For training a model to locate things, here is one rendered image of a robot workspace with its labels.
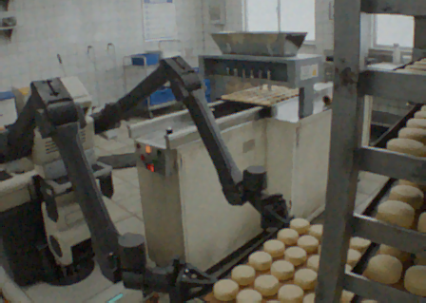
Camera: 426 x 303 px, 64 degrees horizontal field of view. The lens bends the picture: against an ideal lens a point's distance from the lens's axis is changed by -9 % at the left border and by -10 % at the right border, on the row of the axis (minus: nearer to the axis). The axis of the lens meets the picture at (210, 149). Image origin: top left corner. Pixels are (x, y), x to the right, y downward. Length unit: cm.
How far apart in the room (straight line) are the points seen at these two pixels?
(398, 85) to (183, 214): 153
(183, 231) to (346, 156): 152
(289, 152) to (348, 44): 178
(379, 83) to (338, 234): 18
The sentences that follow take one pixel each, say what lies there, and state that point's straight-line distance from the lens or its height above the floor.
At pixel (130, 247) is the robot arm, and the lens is 78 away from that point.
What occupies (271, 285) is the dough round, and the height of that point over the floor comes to 88.
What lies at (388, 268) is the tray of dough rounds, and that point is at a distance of 57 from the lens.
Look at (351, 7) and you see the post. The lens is 40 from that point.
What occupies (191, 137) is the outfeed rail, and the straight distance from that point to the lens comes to 176.
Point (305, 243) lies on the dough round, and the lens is 92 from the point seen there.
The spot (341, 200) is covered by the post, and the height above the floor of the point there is 119.
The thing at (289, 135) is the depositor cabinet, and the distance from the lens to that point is 213.
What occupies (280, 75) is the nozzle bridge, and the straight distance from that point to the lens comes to 219.
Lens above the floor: 139
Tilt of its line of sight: 19 degrees down
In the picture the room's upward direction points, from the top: 2 degrees counter-clockwise
